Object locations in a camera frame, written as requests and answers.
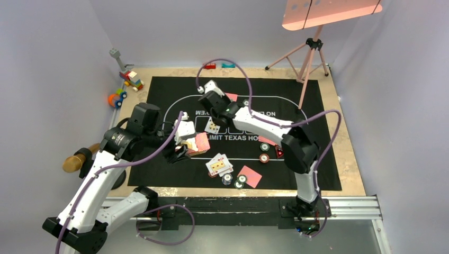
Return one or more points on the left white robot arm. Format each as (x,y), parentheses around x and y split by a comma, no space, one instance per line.
(83,226)

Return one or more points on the seven of clubs card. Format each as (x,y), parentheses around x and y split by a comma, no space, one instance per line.
(211,127)

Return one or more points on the red backed card bottom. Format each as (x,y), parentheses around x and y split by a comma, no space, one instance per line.
(252,177)

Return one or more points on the black poker table mat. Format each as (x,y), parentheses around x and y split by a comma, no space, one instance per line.
(272,97)

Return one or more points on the pink music stand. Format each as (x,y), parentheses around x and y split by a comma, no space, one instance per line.
(300,15)

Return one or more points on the pink playing card box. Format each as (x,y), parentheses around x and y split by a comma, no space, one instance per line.
(198,144)

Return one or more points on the face-up playing cards pile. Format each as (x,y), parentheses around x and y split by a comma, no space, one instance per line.
(218,165)

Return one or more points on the blue poker chip stack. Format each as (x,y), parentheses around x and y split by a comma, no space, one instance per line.
(227,179)

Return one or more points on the green poker chip stack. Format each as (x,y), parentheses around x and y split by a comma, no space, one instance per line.
(242,179)

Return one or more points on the red small block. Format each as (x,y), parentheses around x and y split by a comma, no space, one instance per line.
(211,65)

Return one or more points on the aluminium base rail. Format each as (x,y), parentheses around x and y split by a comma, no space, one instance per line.
(282,212)

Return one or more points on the colourful toy block train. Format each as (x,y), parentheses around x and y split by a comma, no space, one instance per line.
(132,79)

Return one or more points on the teal small block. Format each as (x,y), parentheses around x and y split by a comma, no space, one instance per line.
(228,65)

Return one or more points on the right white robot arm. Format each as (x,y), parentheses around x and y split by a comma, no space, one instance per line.
(300,149)

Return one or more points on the red backed card top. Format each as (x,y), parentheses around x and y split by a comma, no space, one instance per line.
(232,97)

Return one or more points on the red triangular button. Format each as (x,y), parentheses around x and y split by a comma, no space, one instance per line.
(279,152)

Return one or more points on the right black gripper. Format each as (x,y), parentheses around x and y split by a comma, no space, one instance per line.
(223,97)

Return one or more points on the red backed card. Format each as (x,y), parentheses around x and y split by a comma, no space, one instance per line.
(265,140)
(252,177)
(232,97)

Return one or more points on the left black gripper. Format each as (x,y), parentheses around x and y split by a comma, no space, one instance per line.
(172,155)

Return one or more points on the gold microphone on stand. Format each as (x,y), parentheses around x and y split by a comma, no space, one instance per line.
(82,160)

